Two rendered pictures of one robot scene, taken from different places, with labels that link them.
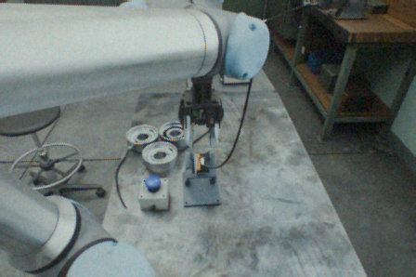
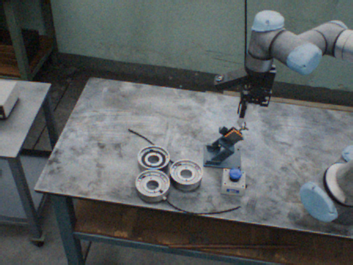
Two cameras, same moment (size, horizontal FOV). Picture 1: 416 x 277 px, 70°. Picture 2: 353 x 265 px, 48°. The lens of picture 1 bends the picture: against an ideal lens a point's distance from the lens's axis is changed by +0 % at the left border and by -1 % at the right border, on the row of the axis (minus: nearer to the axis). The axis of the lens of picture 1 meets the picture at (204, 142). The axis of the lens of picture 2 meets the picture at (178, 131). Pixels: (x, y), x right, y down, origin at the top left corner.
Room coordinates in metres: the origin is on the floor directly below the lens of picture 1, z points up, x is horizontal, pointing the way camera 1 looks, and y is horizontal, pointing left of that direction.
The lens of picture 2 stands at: (0.64, 0.97, 1.81)
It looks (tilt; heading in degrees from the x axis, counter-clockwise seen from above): 43 degrees down; 276
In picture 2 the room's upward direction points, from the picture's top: 5 degrees clockwise
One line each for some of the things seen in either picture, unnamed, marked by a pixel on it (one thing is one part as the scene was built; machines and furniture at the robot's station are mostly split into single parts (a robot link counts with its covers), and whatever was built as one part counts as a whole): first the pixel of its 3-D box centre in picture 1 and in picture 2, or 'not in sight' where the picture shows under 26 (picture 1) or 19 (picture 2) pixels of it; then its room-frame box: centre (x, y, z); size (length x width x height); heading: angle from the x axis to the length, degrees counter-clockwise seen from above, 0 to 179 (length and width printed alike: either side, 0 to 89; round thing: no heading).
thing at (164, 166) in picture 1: (160, 157); (186, 175); (0.69, 0.13, 0.82); 0.10 x 0.10 x 0.04
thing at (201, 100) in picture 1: (201, 94); (256, 83); (0.53, 0.01, 1.12); 0.09 x 0.08 x 0.12; 4
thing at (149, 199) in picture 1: (154, 195); (235, 182); (0.54, 0.13, 0.82); 0.08 x 0.07 x 0.05; 2
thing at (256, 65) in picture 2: not in sight; (259, 59); (0.54, 0.00, 1.21); 0.08 x 0.08 x 0.05
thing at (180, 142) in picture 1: (175, 135); (153, 161); (0.81, 0.10, 0.82); 0.10 x 0.10 x 0.04
